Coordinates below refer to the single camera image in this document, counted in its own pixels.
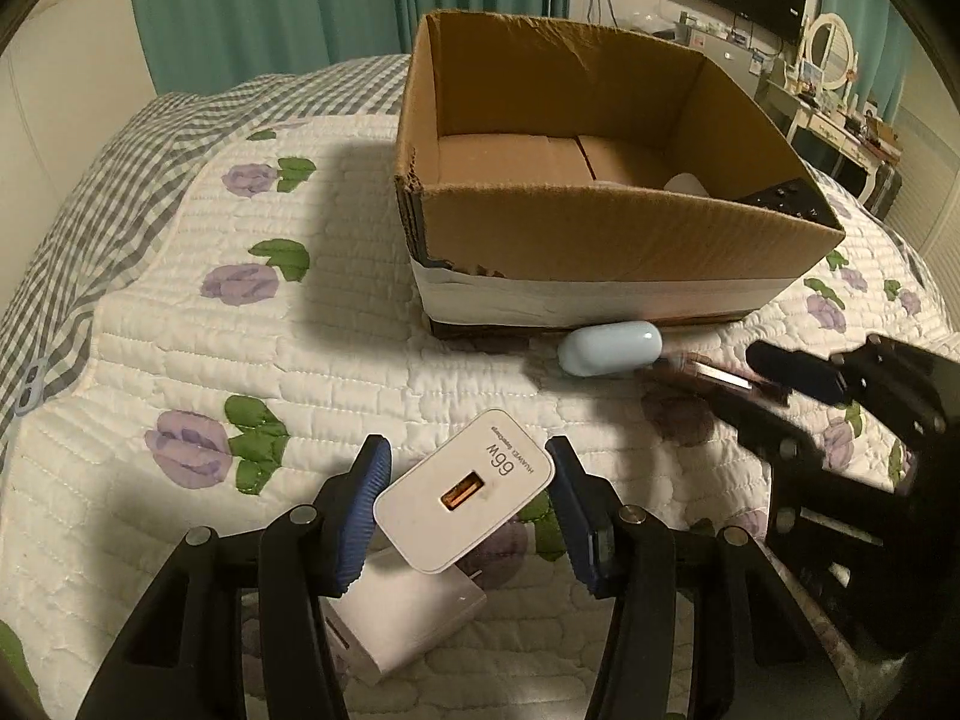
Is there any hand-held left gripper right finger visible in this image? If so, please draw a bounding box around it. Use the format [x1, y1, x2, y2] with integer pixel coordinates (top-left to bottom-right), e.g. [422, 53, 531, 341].
[545, 435, 857, 720]

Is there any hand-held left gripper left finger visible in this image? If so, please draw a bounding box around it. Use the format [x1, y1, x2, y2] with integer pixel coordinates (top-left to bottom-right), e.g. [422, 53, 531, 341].
[75, 433, 393, 720]

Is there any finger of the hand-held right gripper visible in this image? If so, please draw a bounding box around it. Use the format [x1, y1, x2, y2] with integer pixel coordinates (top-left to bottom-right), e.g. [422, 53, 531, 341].
[709, 388, 830, 485]
[747, 336, 947, 436]

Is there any brown metallic stick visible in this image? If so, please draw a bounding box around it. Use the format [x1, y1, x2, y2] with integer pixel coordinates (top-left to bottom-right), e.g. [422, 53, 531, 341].
[656, 354, 790, 404]

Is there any white square charger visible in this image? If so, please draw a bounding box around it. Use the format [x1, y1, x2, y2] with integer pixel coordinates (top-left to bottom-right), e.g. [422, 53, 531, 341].
[373, 409, 557, 573]

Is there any cardboard box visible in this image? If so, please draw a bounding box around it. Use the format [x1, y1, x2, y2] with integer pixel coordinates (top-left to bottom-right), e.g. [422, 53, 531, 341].
[394, 10, 848, 339]

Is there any white charger with prongs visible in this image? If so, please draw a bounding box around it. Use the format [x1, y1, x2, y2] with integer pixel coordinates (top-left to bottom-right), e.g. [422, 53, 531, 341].
[326, 546, 488, 686]

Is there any light blue earbud case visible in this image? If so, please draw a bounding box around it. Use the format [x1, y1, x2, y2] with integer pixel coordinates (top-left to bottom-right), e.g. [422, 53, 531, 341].
[559, 320, 665, 378]

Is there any black remote control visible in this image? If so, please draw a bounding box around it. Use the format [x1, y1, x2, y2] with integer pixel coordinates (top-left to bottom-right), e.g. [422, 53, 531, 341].
[738, 178, 835, 227]

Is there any white floral quilt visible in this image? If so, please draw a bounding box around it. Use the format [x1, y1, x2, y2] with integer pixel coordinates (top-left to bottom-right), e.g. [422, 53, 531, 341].
[0, 111, 947, 720]

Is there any white vanity table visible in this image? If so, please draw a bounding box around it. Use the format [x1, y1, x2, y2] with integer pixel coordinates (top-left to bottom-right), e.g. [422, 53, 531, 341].
[756, 60, 905, 212]

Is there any white oval vanity mirror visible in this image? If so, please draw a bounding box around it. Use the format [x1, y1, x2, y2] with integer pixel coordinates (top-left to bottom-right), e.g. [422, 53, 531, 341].
[802, 12, 857, 92]

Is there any teal curtain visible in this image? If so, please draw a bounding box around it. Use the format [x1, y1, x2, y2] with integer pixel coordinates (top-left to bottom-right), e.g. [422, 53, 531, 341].
[820, 0, 917, 122]
[120, 0, 575, 96]

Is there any grey gingham bed sheet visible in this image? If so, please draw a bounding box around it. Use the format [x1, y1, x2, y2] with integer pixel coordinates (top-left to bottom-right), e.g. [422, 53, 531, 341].
[0, 52, 415, 428]

